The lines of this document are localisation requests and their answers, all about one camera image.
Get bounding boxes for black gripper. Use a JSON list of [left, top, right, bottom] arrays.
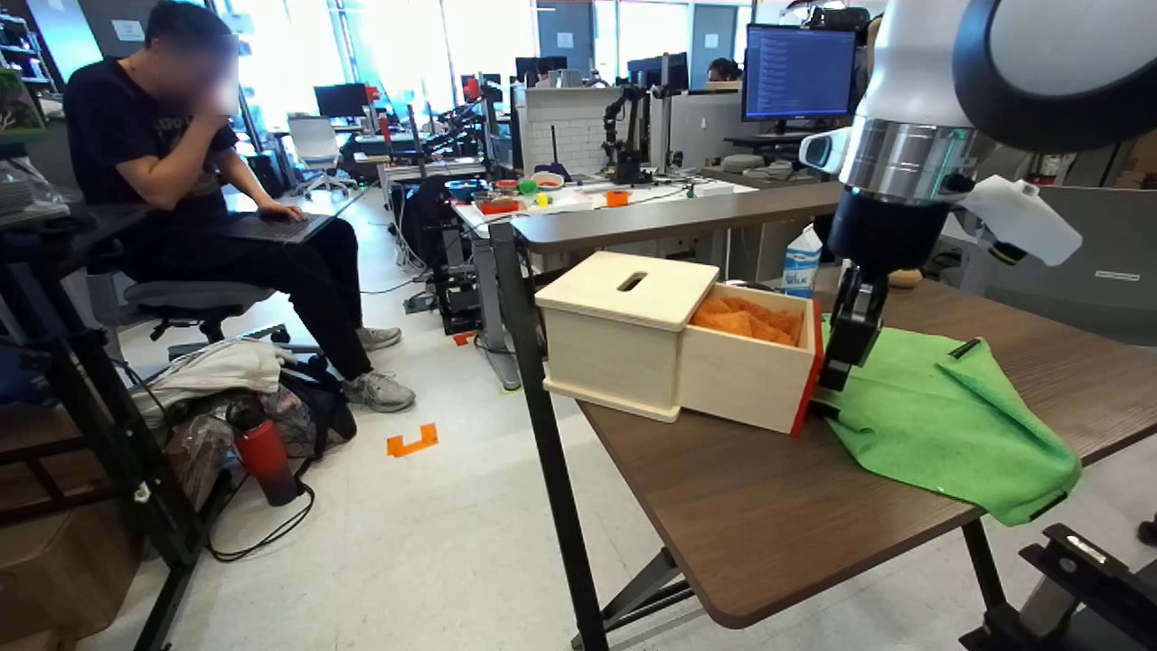
[[821, 187, 960, 398]]

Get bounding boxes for wooden drawer with red front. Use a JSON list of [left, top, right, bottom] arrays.
[[676, 278, 834, 441]]

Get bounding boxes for light wooden box with slot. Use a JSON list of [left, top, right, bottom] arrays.
[[531, 249, 723, 427]]

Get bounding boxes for cardboard box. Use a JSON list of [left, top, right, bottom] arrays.
[[0, 502, 144, 651]]

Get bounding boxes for clear bottle with blue label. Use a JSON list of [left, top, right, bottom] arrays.
[[779, 220, 830, 300]]

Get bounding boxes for green cloth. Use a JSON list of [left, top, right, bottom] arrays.
[[821, 324, 1084, 531]]

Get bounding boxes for dark desk with black legs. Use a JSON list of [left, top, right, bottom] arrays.
[[447, 176, 848, 651]]

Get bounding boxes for grey chair backrest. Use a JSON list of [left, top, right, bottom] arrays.
[[951, 176, 1157, 346]]

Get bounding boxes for large computer monitor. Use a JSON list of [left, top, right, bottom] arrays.
[[737, 23, 860, 126]]

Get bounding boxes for white pegboard panel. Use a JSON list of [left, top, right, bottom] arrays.
[[519, 84, 629, 172]]

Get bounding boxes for black backpack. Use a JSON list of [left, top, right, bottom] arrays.
[[272, 358, 363, 446]]

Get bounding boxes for small dark monitor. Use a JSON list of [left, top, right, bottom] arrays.
[[311, 79, 379, 123]]

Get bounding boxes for black laptop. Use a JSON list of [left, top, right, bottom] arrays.
[[223, 187, 368, 254]]

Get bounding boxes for red thermos bottle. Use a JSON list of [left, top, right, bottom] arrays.
[[231, 411, 304, 508]]

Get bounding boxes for white cloth pile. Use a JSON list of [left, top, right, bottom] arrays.
[[141, 337, 297, 407]]

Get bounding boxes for black office chair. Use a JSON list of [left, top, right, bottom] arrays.
[[117, 273, 297, 349]]

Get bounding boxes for person in black shirt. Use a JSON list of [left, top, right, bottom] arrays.
[[61, 0, 421, 414]]

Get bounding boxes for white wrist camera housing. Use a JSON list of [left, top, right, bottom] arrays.
[[956, 169, 1089, 271]]

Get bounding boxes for orange floor bracket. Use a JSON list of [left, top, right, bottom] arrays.
[[382, 419, 446, 463]]

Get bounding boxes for black side desk frame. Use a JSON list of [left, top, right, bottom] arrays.
[[0, 200, 209, 651]]

